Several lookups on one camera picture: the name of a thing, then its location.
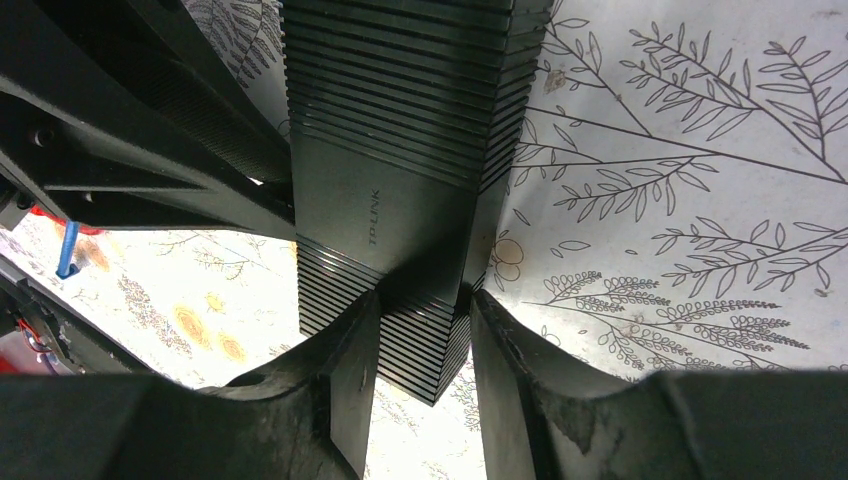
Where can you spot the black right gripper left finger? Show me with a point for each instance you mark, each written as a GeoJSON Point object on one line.
{"type": "Point", "coordinates": [304, 415]}

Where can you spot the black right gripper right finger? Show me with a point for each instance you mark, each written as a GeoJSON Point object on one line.
{"type": "Point", "coordinates": [545, 414]}

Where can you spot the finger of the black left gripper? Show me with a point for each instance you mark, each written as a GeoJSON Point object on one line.
{"type": "Point", "coordinates": [119, 115]}

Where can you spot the black ribbed network switch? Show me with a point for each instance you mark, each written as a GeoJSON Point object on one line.
{"type": "Point", "coordinates": [405, 119]}

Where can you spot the floral patterned table mat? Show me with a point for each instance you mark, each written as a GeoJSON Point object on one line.
{"type": "Point", "coordinates": [678, 197]}

